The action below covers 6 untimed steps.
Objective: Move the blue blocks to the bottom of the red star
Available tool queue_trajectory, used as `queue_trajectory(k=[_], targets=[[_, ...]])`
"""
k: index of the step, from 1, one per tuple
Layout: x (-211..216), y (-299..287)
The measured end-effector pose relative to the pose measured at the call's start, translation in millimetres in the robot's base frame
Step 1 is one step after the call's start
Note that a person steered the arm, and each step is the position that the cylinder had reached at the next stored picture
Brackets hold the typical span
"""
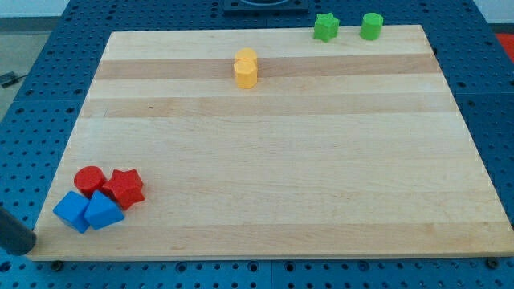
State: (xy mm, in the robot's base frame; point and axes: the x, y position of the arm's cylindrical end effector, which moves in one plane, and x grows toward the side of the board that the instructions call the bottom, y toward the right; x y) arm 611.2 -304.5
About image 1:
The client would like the green star block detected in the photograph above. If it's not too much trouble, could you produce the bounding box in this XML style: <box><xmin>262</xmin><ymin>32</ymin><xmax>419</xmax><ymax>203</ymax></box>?
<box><xmin>313</xmin><ymin>13</ymin><xmax>340</xmax><ymax>42</ymax></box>

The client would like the red star block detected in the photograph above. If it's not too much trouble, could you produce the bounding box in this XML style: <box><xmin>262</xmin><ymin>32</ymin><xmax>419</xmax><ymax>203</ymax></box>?
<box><xmin>100</xmin><ymin>169</ymin><xmax>145</xmax><ymax>210</ymax></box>

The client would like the yellow hexagon block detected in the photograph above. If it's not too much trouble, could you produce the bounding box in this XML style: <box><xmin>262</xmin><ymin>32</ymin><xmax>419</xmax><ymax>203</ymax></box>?
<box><xmin>233</xmin><ymin>59</ymin><xmax>258</xmax><ymax>89</ymax></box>

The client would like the wooden board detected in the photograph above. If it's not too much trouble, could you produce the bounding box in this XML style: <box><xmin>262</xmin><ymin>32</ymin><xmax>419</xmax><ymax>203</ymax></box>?
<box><xmin>30</xmin><ymin>25</ymin><xmax>513</xmax><ymax>261</ymax></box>

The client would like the green cylinder block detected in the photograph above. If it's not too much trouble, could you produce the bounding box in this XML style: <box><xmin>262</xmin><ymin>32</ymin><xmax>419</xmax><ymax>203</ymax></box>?
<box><xmin>360</xmin><ymin>12</ymin><xmax>384</xmax><ymax>41</ymax></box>

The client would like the blue triangular block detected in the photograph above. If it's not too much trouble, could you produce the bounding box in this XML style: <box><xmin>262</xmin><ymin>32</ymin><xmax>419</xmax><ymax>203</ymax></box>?
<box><xmin>84</xmin><ymin>190</ymin><xmax>124</xmax><ymax>230</ymax></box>

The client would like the red cylinder block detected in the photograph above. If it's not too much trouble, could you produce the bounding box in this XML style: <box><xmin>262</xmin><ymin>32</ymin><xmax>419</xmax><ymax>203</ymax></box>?
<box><xmin>74</xmin><ymin>166</ymin><xmax>107</xmax><ymax>198</ymax></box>

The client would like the blue cube block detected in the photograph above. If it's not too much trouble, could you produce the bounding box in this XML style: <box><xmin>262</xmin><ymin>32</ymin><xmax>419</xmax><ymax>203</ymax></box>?
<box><xmin>52</xmin><ymin>191</ymin><xmax>90</xmax><ymax>234</ymax></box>

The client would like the black device on floor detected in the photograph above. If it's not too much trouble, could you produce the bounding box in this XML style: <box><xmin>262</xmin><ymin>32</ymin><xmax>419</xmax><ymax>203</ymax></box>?
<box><xmin>0</xmin><ymin>71</ymin><xmax>27</xmax><ymax>88</ymax></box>

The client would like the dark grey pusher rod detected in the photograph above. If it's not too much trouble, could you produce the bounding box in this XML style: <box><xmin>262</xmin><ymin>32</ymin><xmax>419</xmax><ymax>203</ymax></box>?
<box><xmin>1</xmin><ymin>207</ymin><xmax>37</xmax><ymax>256</ymax></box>

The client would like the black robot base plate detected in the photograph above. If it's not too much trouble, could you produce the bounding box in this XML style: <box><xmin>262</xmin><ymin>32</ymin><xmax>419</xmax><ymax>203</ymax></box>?
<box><xmin>220</xmin><ymin>0</ymin><xmax>309</xmax><ymax>14</ymax></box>

